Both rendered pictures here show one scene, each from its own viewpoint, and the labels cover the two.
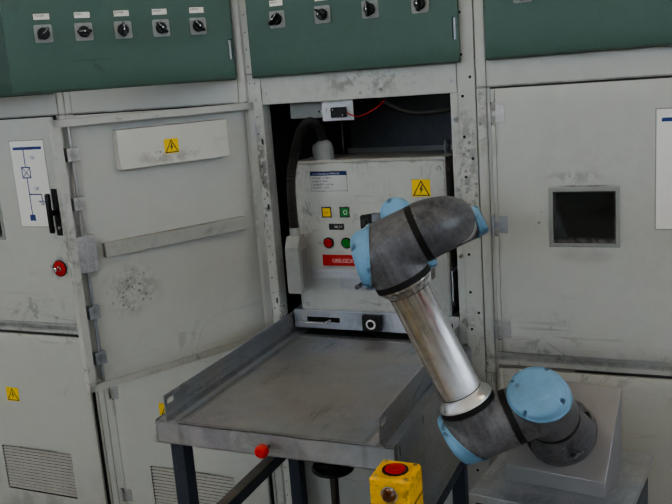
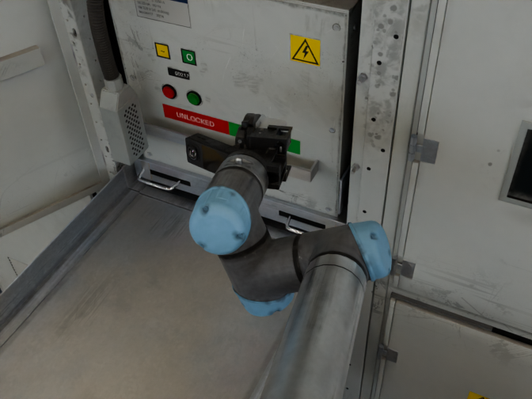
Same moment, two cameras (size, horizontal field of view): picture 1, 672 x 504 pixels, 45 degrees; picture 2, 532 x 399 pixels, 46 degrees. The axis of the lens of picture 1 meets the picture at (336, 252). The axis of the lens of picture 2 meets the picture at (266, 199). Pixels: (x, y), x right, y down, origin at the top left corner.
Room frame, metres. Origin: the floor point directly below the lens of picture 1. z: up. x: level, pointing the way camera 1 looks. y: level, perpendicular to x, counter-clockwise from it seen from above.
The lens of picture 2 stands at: (1.40, -0.25, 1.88)
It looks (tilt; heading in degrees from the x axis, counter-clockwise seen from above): 44 degrees down; 5
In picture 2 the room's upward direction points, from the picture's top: 3 degrees counter-clockwise
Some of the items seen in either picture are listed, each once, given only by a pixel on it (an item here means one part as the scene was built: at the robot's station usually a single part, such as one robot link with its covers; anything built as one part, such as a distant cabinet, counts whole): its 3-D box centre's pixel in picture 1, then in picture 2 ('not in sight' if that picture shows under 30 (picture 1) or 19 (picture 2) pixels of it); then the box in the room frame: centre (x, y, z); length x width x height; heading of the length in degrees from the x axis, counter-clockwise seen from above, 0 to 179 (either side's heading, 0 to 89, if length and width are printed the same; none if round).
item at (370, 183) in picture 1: (369, 240); (226, 103); (2.42, -0.10, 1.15); 0.48 x 0.01 x 0.48; 66
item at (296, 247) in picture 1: (298, 263); (124, 121); (2.44, 0.12, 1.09); 0.08 x 0.05 x 0.17; 156
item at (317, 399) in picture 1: (326, 390); (146, 346); (2.07, 0.05, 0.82); 0.68 x 0.62 x 0.06; 156
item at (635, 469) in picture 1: (563, 477); not in sight; (1.65, -0.46, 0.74); 0.32 x 0.32 x 0.02; 59
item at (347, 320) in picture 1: (376, 319); (238, 191); (2.44, -0.11, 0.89); 0.54 x 0.05 x 0.06; 66
